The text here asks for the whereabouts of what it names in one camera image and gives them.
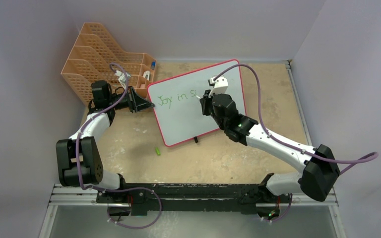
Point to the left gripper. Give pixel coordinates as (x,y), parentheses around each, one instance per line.
(135,103)

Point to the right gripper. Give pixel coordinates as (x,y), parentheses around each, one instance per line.
(206,101)

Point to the pink framed whiteboard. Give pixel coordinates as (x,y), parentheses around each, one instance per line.
(178,110)

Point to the green marker cap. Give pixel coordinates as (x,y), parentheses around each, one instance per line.
(157,151)

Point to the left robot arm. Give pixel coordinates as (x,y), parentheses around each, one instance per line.
(78,159)

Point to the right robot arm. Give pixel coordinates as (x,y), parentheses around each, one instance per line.
(316,172)

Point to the white stapler in organizer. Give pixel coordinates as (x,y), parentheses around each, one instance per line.
(147,75)

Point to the orange plastic file organizer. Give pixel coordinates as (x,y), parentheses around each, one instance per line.
(88,61)

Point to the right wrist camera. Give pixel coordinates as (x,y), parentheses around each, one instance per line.
(219,85)

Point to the aluminium base frame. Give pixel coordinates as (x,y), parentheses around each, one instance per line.
(137,199)

